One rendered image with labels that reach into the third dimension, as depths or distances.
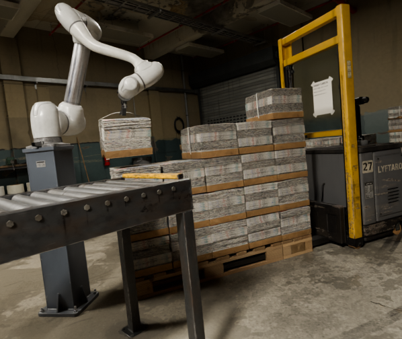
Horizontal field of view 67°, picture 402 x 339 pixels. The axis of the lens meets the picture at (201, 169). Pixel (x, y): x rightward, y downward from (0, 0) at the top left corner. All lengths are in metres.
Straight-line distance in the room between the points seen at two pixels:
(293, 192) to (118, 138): 1.35
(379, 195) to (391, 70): 5.66
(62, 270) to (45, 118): 0.90
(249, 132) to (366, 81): 6.39
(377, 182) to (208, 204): 1.45
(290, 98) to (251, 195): 0.80
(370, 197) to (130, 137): 1.93
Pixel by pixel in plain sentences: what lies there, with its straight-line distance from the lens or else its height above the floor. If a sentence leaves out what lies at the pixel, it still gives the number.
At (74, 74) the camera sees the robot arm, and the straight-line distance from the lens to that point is 2.16.
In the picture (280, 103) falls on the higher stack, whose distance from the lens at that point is 2.38.
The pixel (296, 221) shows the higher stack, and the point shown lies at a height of 0.27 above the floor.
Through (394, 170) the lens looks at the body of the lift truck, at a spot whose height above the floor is 0.56.
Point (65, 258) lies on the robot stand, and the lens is 2.03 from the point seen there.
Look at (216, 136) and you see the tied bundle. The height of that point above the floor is 0.97.
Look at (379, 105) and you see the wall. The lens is 8.27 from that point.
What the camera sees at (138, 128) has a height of 1.06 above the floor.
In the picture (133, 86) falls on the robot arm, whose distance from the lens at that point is 1.71.
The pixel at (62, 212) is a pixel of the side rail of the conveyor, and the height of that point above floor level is 0.78.
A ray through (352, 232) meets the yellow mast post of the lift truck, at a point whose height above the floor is 0.14.
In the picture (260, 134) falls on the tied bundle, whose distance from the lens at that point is 2.25.
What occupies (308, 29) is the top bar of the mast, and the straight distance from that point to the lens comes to 2.93.
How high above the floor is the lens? 0.92
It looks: 4 degrees down
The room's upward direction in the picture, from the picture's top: 5 degrees counter-clockwise
